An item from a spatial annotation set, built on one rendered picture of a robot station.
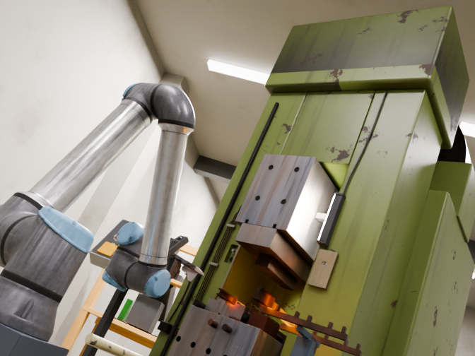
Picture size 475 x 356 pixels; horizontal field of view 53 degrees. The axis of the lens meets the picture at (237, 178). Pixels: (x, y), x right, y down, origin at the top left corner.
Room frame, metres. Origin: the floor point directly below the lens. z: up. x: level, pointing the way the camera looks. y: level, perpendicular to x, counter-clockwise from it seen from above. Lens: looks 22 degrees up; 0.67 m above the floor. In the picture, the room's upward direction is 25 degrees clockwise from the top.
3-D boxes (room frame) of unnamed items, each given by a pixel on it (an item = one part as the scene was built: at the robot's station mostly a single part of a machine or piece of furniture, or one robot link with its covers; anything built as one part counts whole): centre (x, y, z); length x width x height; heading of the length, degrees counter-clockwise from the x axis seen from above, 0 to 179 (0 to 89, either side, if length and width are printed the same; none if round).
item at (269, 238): (2.29, -0.33, 1.32); 0.42 x 0.20 x 0.10; 138
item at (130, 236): (1.65, 0.22, 0.98); 0.12 x 0.09 x 0.10; 138
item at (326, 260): (2.03, -0.51, 1.27); 0.09 x 0.02 x 0.17; 48
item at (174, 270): (1.77, 0.11, 0.97); 0.12 x 0.08 x 0.09; 138
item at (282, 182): (2.27, -0.36, 1.56); 0.42 x 0.39 x 0.40; 138
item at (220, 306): (2.29, -0.33, 0.96); 0.42 x 0.20 x 0.09; 138
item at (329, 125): (2.38, -0.46, 2.06); 0.44 x 0.41 x 0.47; 138
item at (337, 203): (2.04, -0.48, 1.83); 0.07 x 0.04 x 0.90; 48
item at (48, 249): (1.21, 0.34, 0.79); 0.17 x 0.15 x 0.18; 54
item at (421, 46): (2.39, -0.47, 2.60); 0.99 x 0.60 x 0.60; 48
